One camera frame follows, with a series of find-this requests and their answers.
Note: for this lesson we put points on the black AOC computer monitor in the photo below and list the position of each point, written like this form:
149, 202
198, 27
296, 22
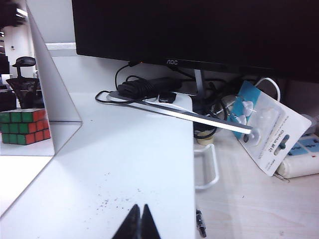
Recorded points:
187, 27

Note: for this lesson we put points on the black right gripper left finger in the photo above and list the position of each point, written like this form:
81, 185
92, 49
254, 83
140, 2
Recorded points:
130, 226

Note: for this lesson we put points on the frameless tabletop mirror with base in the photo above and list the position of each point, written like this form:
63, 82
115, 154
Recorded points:
15, 37

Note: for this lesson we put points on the silver monitor stand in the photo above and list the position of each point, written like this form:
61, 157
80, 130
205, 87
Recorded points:
189, 115

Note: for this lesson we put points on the black power adapter brick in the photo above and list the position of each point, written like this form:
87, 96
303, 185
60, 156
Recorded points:
147, 85

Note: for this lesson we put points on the black metal connector plug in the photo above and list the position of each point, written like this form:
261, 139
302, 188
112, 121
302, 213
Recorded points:
201, 224

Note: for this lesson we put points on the small black dongle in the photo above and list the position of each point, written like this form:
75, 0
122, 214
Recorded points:
168, 97

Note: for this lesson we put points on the white blue power strip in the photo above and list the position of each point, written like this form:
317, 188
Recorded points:
301, 154

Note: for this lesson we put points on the beige tape roll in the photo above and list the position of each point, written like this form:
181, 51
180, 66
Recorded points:
205, 140

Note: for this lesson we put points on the suction cup hooks retail package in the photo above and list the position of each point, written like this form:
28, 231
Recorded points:
271, 129

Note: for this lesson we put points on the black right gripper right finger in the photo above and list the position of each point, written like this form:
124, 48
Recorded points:
149, 226

